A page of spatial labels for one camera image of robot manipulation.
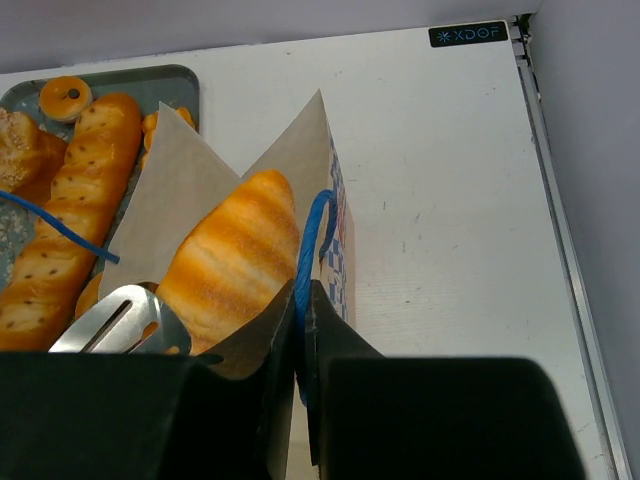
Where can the sugared round cake bread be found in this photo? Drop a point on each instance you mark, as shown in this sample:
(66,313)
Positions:
(29,155)

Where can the striped croissant bread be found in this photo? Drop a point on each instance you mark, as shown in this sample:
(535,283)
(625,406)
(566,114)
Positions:
(235,260)

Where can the metal tongs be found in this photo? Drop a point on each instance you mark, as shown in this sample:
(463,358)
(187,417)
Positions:
(131,319)

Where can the ring donut bread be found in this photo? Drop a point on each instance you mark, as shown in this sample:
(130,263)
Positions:
(88,297)

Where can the small round bun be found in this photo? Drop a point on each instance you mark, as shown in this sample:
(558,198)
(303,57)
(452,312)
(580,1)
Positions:
(64,98)

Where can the aluminium frame rail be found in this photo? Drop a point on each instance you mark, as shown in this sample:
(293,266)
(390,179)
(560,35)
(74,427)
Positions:
(606,418)

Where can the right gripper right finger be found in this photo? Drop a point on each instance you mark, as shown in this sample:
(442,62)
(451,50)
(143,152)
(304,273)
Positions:
(377,417)

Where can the twisted orange pastry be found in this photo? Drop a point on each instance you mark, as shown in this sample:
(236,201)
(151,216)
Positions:
(149,125)

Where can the long baguette bread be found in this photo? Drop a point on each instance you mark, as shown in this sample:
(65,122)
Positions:
(51,271)

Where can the metal baking tray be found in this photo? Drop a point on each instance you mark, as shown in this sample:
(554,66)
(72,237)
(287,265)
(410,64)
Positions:
(174,85)

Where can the right logo sticker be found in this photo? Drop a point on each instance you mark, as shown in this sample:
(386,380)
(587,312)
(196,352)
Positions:
(468,34)

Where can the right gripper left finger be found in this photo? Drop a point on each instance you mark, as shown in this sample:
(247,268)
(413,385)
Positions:
(224,414)

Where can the blue checkered paper bag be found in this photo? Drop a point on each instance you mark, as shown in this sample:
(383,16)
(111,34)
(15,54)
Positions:
(184,180)

